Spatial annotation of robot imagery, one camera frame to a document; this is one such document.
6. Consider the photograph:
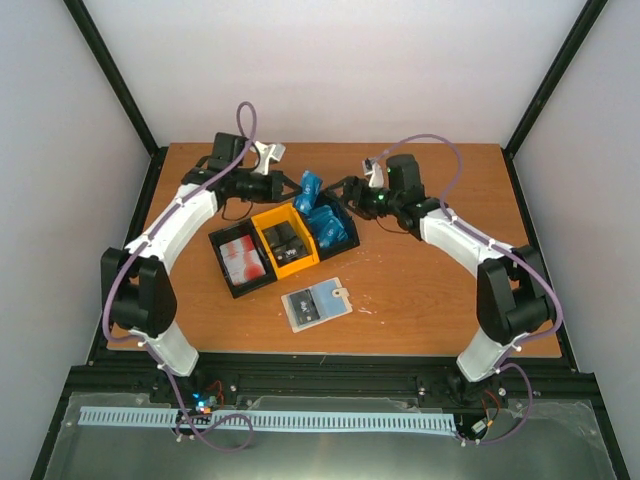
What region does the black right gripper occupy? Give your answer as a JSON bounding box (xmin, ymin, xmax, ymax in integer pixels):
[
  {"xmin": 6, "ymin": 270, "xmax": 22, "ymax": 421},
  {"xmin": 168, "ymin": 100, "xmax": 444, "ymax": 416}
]
[{"xmin": 324, "ymin": 176, "xmax": 401, "ymax": 221}]

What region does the blue vip card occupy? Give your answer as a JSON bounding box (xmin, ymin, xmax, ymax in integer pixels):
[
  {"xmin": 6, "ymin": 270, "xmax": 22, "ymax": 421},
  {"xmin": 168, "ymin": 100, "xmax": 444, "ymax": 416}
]
[{"xmin": 293, "ymin": 170, "xmax": 323, "ymax": 215}]

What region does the black vip card stack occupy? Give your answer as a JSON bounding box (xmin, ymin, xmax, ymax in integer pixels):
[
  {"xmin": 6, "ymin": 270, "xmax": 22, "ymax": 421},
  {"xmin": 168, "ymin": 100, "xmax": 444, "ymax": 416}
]
[{"xmin": 262, "ymin": 222, "xmax": 309, "ymax": 267}]

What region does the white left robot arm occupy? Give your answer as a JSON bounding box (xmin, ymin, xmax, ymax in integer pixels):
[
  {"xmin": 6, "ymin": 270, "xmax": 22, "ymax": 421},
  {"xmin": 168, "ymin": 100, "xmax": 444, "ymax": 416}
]
[{"xmin": 101, "ymin": 133, "xmax": 300, "ymax": 403}]

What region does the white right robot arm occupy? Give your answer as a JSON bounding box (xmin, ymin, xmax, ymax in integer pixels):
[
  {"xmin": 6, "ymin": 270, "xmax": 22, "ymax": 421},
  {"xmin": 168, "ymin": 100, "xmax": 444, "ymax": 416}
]
[{"xmin": 324, "ymin": 154, "xmax": 559, "ymax": 393}]

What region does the black bin with blue cards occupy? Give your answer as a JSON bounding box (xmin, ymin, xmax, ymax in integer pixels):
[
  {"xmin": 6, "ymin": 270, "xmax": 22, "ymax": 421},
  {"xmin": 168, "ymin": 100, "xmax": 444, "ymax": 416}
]
[{"xmin": 303, "ymin": 192, "xmax": 360, "ymax": 261}]

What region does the blue card stack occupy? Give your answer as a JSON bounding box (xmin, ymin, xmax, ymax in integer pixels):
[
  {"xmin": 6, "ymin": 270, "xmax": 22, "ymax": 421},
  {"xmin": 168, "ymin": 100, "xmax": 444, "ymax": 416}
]
[{"xmin": 307, "ymin": 205, "xmax": 348, "ymax": 250}]

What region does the black bin with red cards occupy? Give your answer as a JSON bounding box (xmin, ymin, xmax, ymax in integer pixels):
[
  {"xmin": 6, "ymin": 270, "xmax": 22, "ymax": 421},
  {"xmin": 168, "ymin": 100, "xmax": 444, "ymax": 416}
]
[{"xmin": 208, "ymin": 220, "xmax": 277, "ymax": 299}]

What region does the red white card stack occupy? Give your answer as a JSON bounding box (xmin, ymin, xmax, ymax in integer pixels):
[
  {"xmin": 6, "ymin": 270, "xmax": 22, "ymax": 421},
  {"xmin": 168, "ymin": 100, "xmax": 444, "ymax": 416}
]
[{"xmin": 220, "ymin": 235, "xmax": 266, "ymax": 286}]

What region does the yellow plastic bin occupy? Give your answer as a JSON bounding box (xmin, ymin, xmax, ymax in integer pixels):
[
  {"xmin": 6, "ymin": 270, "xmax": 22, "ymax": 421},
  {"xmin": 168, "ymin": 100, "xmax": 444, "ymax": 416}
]
[{"xmin": 251, "ymin": 203, "xmax": 320, "ymax": 280}]

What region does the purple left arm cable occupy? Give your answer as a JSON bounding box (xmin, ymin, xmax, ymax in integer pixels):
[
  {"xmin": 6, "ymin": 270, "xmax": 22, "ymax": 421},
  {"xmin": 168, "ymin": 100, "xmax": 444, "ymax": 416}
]
[{"xmin": 101, "ymin": 101, "xmax": 261, "ymax": 451}]

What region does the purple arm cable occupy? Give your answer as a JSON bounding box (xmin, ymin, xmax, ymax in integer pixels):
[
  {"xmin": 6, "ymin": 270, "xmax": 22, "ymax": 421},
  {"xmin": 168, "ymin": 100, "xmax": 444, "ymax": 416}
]
[
  {"xmin": 101, "ymin": 101, "xmax": 261, "ymax": 451},
  {"xmin": 369, "ymin": 132, "xmax": 565, "ymax": 446}
]

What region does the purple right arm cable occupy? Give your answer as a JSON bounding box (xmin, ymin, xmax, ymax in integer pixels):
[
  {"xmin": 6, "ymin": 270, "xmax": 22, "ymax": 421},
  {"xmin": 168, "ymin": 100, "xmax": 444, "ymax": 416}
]
[{"xmin": 369, "ymin": 132, "xmax": 565, "ymax": 446}]

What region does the black aluminium table frame rail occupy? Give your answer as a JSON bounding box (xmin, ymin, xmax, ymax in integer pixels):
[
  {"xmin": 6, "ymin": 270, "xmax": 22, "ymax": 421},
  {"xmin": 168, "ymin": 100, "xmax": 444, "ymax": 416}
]
[{"xmin": 64, "ymin": 349, "xmax": 601, "ymax": 416}]

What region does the light blue slotted cable duct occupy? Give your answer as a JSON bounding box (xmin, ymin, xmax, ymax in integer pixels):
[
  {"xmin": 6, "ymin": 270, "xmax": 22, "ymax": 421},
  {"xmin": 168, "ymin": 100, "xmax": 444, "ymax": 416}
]
[{"xmin": 77, "ymin": 406, "xmax": 456, "ymax": 436}]

